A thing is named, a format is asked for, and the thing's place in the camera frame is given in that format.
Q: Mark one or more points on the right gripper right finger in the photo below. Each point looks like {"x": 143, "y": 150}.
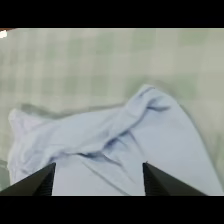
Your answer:
{"x": 160, "y": 183}

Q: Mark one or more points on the light blue shirt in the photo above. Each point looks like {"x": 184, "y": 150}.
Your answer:
{"x": 100, "y": 140}

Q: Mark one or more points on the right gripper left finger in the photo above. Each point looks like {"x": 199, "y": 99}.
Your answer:
{"x": 39, "y": 184}

